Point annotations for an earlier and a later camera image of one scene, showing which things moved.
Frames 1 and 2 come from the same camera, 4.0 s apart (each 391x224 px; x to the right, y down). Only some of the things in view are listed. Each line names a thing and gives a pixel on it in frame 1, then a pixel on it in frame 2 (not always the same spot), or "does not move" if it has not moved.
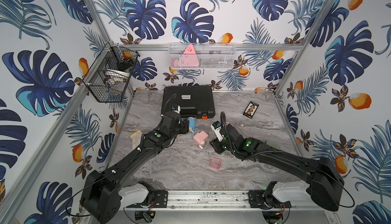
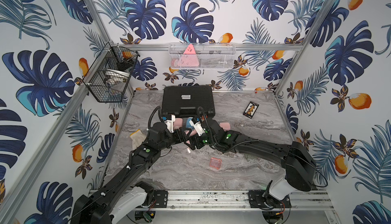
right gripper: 215,143 → 195,138
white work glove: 136,137 does not move
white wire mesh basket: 202,56 does not move
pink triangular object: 189,58 does not move
